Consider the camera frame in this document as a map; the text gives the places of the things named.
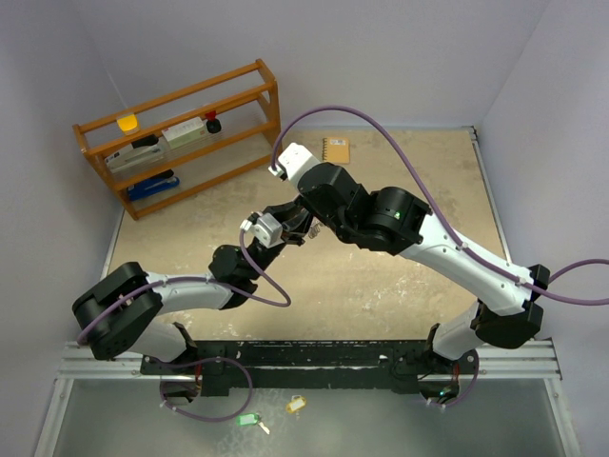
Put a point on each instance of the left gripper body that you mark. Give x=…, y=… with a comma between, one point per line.
x=293, y=236

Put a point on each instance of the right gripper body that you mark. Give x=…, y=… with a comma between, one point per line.
x=308, y=205

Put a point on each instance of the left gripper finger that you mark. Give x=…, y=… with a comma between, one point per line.
x=287, y=210
x=297, y=226

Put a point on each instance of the bunch of metal keys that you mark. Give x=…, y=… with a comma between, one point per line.
x=314, y=231

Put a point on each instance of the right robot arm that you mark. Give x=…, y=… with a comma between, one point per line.
x=392, y=220

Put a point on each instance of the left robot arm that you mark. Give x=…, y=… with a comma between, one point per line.
x=118, y=313

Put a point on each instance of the brown spiral notebook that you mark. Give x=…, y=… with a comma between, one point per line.
x=336, y=150

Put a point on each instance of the wooden shelf rack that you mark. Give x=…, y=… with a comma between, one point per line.
x=247, y=104

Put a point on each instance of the blue stapler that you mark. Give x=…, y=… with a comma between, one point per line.
x=158, y=183

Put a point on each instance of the white box on shelf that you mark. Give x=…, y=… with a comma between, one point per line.
x=184, y=133

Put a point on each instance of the white stapler on shelf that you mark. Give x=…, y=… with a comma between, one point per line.
x=143, y=151

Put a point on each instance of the yellow key tag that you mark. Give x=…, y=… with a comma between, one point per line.
x=296, y=403

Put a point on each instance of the yellow lidded container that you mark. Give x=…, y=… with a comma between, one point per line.
x=128, y=123

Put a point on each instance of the green key tag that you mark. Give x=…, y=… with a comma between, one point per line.
x=252, y=420

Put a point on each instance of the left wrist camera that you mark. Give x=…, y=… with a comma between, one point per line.
x=264, y=227

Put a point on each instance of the black base frame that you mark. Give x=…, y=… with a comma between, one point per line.
x=401, y=366

